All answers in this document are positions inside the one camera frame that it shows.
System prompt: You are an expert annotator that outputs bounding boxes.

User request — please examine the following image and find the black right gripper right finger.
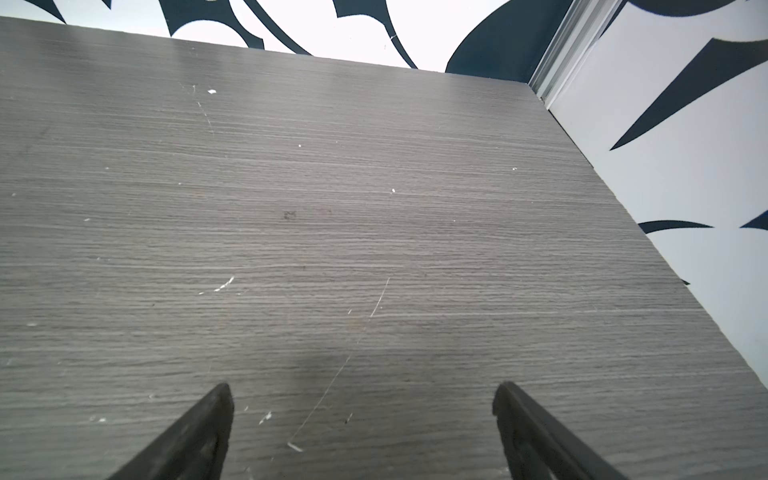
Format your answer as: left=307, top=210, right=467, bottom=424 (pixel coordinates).
left=492, top=382, right=625, bottom=479

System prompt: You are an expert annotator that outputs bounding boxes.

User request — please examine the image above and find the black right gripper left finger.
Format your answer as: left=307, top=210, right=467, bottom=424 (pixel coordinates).
left=111, top=383, right=234, bottom=479

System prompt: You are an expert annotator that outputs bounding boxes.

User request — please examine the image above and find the aluminium frame corner post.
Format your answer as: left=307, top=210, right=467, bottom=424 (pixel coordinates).
left=528, top=0, right=624, bottom=110

